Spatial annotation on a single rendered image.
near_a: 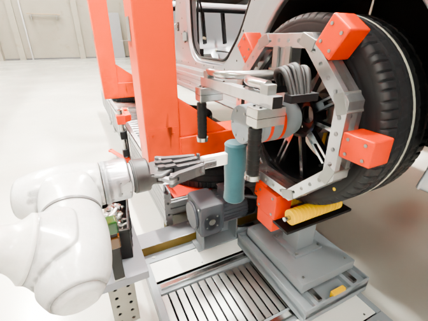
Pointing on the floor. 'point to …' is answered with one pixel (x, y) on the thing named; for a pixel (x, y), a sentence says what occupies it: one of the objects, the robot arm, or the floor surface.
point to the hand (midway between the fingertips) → (214, 160)
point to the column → (125, 303)
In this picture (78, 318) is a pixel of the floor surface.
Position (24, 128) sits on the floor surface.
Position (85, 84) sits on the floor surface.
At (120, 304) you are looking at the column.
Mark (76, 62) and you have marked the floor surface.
